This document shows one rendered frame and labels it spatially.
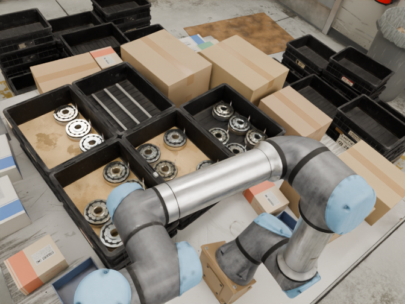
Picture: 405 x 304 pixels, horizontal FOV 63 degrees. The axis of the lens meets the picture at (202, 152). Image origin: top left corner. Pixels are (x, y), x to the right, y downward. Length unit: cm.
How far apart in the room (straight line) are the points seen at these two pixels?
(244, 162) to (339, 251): 93
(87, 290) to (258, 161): 40
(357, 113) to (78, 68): 180
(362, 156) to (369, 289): 100
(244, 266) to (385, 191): 74
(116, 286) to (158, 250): 9
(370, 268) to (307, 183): 177
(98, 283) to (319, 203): 44
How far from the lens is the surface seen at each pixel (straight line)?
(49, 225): 145
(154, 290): 53
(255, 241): 109
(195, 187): 62
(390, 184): 163
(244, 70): 179
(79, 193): 134
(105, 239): 120
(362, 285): 237
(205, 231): 139
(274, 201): 144
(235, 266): 112
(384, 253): 255
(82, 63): 185
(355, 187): 70
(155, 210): 59
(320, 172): 70
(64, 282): 133
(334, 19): 422
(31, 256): 133
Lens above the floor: 195
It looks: 51 degrees down
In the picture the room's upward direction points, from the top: 10 degrees clockwise
